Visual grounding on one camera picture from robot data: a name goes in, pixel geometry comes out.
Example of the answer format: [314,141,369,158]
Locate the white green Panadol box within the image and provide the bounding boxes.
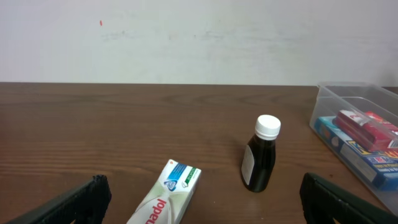
[127,159,201,224]

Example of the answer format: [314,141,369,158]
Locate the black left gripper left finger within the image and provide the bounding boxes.
[8,175,112,224]

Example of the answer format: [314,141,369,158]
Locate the blue Kool Fever box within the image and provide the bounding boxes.
[314,116,397,191]

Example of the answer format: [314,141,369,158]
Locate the red Panadol box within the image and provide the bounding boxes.
[333,110,397,152]

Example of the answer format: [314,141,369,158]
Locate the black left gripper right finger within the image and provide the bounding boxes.
[300,172,397,224]

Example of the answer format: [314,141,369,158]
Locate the dark bottle white cap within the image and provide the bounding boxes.
[241,114,281,192]

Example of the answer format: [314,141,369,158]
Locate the clear plastic container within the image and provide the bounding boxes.
[310,83,397,214]

